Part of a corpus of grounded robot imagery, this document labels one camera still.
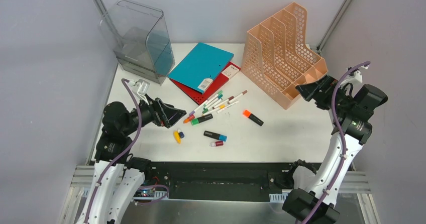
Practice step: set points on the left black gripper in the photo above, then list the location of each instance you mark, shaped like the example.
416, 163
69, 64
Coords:
158, 112

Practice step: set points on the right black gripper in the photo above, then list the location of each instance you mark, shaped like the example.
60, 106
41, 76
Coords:
311, 90

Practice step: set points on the teal folder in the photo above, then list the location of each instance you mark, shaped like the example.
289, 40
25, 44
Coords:
200, 67

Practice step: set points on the red folder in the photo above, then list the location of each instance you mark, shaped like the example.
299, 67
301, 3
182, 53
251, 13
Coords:
227, 73

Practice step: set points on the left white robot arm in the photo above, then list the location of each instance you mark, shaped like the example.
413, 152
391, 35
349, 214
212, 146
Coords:
117, 177

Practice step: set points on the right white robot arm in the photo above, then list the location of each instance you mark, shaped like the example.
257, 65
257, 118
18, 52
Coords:
314, 194

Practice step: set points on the orange red short marker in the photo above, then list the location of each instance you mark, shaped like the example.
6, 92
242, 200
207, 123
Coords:
189, 118

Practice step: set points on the purple cap marker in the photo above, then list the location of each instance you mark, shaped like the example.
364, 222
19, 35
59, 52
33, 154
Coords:
197, 108

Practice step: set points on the green cap black highlighter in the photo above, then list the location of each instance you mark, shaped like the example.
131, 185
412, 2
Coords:
201, 119

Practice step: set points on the peach plastic file rack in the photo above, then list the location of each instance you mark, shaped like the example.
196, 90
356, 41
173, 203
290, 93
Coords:
277, 59

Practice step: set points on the teal cap marker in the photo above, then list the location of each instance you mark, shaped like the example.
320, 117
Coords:
214, 101

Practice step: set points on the yellow cap marker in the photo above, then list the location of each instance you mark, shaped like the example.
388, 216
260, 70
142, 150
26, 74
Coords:
214, 109

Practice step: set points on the blue cap black highlighter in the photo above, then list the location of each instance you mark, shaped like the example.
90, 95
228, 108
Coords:
215, 136

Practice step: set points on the dark red cap marker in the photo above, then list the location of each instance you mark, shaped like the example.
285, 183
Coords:
223, 102

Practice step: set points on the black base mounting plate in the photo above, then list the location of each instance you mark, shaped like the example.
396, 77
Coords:
221, 181

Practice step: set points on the brown cap marker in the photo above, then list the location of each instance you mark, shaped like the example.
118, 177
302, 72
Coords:
236, 97

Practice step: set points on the orange cap black highlighter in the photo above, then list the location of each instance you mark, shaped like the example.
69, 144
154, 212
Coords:
252, 117

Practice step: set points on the clear grey drawer organizer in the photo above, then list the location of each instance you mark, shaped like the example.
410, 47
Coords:
138, 36

